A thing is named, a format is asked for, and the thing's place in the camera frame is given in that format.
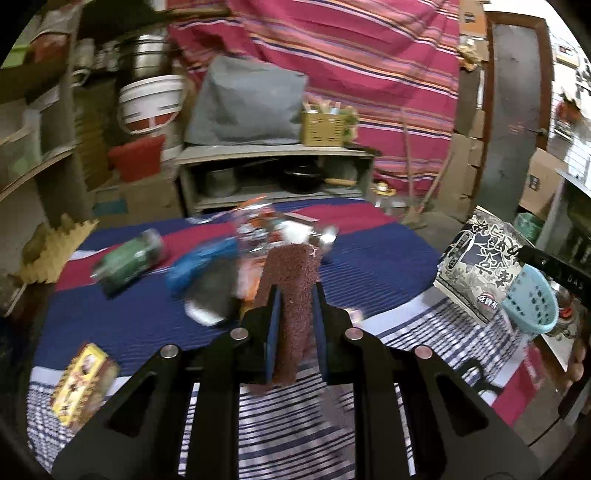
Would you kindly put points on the dark green can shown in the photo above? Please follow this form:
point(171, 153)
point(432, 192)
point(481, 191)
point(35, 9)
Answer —
point(129, 261)

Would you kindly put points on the red plastic basin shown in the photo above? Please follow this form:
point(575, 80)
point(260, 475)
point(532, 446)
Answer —
point(136, 159)

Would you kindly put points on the large cardboard box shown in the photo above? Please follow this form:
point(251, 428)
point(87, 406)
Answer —
point(540, 180)

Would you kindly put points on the yellow egg tray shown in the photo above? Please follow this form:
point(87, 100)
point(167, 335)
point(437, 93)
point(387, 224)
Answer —
point(55, 249)

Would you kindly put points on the black and white snack packet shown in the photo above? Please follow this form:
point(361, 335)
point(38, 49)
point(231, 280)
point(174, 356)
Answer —
point(480, 263)

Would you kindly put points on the steel pot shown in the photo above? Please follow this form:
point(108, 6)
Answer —
point(147, 57)

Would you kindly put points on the person's right hand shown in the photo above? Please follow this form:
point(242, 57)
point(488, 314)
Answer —
point(577, 364)

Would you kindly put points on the crushed white paper cup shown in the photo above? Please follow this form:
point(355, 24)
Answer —
point(205, 314)

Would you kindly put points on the brown cardboard box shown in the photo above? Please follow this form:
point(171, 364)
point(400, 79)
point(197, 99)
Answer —
point(143, 198)

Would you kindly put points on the light blue plastic basket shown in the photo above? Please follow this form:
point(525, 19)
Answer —
point(531, 300)

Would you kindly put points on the cooking oil bottle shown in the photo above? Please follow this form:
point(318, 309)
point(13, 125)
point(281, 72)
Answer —
point(385, 194)

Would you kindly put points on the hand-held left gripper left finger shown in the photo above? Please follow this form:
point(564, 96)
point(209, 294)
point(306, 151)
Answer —
point(273, 337)

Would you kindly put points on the low grey cabinet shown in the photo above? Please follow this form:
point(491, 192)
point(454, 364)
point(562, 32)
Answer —
point(272, 154)

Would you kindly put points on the grey cushion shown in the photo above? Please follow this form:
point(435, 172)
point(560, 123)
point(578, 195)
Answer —
point(249, 101)

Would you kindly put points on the blue plastic bag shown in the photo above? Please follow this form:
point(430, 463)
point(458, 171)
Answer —
point(198, 267)

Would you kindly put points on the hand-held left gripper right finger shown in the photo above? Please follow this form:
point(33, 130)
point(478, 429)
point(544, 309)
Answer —
point(322, 341)

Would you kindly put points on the green plastic bag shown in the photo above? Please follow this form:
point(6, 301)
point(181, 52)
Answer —
point(528, 228)

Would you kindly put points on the patterned tablecloth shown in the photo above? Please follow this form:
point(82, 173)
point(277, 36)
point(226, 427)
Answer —
point(138, 314)

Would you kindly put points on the clear orange snack wrapper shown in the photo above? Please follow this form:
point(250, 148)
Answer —
point(254, 226)

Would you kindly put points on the red striped hanging cloth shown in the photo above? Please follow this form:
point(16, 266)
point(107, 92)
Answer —
point(360, 60)

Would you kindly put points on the brown scouring pad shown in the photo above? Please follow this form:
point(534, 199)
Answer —
point(295, 295)

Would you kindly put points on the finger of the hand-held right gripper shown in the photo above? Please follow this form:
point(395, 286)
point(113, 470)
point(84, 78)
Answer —
point(531, 258)

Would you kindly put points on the wooden shelf unit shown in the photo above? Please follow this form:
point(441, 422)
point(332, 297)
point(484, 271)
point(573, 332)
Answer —
point(27, 138)

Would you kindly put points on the yellow cardboard box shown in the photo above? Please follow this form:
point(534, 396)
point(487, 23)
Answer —
point(83, 385)

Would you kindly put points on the grey pot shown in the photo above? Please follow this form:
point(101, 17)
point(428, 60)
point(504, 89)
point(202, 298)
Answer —
point(221, 182)

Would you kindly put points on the white plastic bucket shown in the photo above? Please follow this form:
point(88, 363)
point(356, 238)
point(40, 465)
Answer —
point(150, 99)

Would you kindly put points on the yellow woven utensil holder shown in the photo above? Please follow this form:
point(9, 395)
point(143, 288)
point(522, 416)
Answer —
point(325, 127)

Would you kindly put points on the silver black pouch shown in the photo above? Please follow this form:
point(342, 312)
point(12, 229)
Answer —
point(217, 281)

